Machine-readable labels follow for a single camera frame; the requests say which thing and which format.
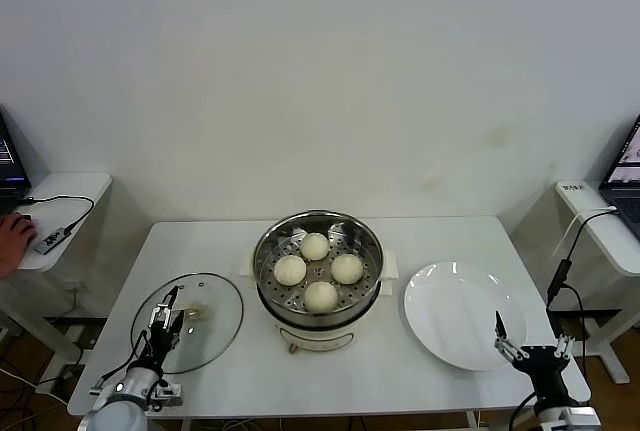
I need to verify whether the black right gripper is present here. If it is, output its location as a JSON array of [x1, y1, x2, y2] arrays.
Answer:
[[493, 310, 572, 405]]

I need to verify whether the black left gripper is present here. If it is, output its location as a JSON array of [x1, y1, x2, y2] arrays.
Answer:
[[147, 284, 184, 367]]

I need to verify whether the glass lid with cream handle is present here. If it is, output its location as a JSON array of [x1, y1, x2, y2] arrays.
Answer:
[[131, 271, 246, 376]]

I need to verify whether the white steamed baozi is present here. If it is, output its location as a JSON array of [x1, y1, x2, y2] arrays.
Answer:
[[299, 232, 331, 262], [330, 254, 365, 285], [303, 281, 339, 314], [273, 255, 308, 287]]

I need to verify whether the stainless steel steamer basket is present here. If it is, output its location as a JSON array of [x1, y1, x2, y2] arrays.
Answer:
[[239, 209, 401, 317]]

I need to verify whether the person's hand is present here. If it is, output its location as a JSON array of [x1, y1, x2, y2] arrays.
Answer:
[[0, 211, 39, 280]]

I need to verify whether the white round plate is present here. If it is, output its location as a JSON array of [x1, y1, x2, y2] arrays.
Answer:
[[403, 261, 529, 372]]

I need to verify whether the grey USB hub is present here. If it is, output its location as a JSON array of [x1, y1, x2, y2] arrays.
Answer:
[[33, 226, 71, 254]]

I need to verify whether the white side table with mouse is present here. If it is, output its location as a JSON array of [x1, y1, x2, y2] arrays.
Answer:
[[0, 172, 114, 367]]

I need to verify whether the cream electric cooker base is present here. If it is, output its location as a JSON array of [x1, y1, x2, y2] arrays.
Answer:
[[239, 250, 401, 355]]

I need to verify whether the grey laptop with light screen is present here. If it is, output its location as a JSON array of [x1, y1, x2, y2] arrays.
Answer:
[[598, 115, 640, 242]]

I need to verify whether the black laptop with dark screen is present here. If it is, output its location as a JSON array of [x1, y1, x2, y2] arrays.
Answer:
[[0, 105, 33, 217]]

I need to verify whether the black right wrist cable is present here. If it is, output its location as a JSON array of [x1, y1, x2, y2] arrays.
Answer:
[[508, 390, 539, 431]]

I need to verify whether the black cable with adapter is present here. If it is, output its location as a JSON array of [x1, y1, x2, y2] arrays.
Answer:
[[546, 206, 621, 372]]

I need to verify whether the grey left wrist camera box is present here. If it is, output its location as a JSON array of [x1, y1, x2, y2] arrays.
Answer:
[[149, 383, 184, 407]]

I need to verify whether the white flat cable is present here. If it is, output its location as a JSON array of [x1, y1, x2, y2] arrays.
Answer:
[[552, 205, 619, 258]]

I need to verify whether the black USB hub cable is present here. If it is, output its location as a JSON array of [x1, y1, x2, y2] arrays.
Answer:
[[20, 194, 96, 232]]

